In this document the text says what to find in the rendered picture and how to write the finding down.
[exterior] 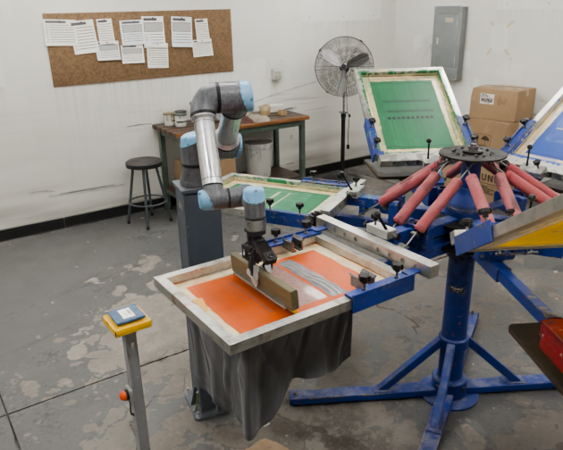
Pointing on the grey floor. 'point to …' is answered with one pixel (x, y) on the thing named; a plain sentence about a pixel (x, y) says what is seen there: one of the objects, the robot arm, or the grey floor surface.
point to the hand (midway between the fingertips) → (262, 282)
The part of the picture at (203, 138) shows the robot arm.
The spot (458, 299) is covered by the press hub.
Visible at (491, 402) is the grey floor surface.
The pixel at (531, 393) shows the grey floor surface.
